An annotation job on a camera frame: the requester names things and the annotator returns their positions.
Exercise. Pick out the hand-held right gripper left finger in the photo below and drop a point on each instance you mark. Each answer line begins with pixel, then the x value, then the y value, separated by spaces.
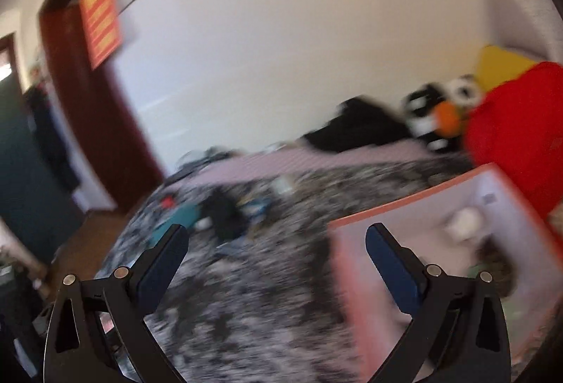
pixel 160 273

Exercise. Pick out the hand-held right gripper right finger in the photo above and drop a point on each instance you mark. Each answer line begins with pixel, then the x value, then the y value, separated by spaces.
pixel 396 273

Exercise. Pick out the pink storage box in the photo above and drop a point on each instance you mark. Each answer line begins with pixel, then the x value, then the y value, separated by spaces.
pixel 352 277

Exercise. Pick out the black clothes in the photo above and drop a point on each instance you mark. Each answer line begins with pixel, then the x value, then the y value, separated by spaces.
pixel 352 128

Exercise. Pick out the pink bedsheet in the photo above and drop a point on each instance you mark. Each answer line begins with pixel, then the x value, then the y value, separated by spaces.
pixel 272 163

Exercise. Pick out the panda plush toy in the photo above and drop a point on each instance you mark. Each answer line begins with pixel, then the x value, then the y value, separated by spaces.
pixel 466 90

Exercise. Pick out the yellow pillow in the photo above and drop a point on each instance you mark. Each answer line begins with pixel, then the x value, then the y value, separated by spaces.
pixel 501 66

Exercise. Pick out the red door poster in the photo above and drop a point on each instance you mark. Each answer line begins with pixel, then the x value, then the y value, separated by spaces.
pixel 99 18

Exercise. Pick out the dark red wooden door frame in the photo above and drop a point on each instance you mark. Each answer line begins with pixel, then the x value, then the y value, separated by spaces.
pixel 88 93

